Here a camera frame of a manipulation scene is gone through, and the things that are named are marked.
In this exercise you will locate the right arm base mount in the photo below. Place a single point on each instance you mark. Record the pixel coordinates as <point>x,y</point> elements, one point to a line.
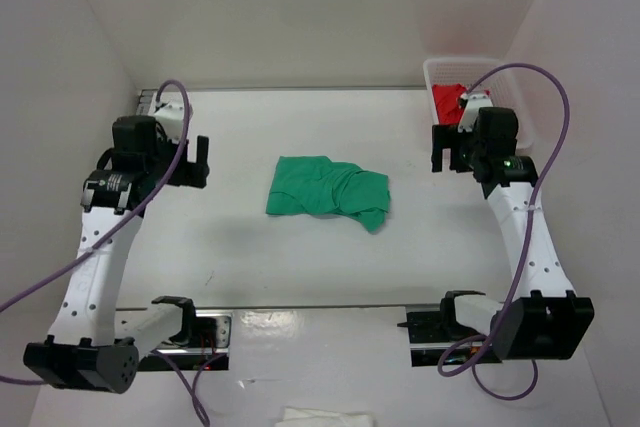
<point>429,337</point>

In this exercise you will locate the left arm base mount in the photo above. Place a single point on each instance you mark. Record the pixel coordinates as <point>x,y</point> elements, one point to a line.
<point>209,344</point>

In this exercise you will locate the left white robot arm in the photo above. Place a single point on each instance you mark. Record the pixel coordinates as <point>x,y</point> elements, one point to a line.
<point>86,348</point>

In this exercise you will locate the white crumpled cloth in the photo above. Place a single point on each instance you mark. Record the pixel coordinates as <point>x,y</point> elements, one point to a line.
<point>313,417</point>

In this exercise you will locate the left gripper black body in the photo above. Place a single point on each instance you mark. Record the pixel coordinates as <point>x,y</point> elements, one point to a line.
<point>190,173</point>

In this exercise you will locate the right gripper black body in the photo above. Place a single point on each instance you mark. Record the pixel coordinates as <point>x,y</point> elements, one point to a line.
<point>463,148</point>

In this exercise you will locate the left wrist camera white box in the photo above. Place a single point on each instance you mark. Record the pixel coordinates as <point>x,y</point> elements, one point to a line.
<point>172,116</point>

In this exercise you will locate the green tank top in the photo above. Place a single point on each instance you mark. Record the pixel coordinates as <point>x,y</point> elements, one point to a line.
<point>320,187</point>

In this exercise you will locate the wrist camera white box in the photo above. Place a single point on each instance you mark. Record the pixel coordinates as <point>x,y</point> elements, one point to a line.
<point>172,116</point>
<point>471,103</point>

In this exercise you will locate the white plastic basket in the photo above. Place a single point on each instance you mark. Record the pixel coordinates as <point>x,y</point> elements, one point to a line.
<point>501,87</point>

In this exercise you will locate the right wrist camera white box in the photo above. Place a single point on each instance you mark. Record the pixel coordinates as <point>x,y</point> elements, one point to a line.
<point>471,103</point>

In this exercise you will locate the red tank top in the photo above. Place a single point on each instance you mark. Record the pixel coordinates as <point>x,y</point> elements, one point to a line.
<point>447,107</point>

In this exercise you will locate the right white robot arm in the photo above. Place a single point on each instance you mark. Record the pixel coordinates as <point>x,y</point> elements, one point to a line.
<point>542,318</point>

